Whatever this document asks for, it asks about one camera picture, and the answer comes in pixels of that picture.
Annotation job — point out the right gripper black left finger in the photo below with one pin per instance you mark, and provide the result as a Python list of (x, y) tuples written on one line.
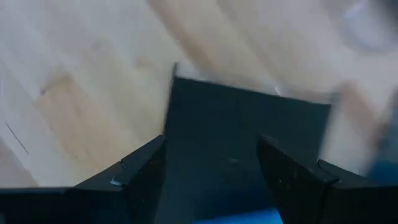
[(93, 202)]

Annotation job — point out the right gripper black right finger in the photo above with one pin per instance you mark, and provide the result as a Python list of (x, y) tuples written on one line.
[(311, 199)]

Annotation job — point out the black jewel case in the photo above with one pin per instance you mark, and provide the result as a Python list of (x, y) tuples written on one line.
[(217, 130)]

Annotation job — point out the blue jewel case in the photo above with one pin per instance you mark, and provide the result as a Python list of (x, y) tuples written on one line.
[(242, 217)]

